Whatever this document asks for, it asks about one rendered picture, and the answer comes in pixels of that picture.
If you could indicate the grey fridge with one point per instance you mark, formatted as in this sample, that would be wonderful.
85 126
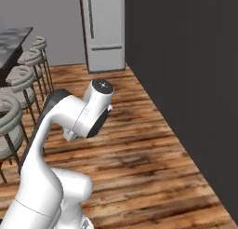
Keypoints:
105 31

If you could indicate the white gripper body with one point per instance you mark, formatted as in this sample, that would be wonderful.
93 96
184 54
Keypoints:
70 135

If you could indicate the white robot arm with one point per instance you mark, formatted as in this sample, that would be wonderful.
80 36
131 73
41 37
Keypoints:
40 177

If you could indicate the grey cushioned bar stool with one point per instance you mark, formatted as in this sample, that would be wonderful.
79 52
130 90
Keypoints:
31 57
9 114
40 43
21 76

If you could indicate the dark dining counter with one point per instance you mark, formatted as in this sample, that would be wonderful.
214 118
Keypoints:
10 45

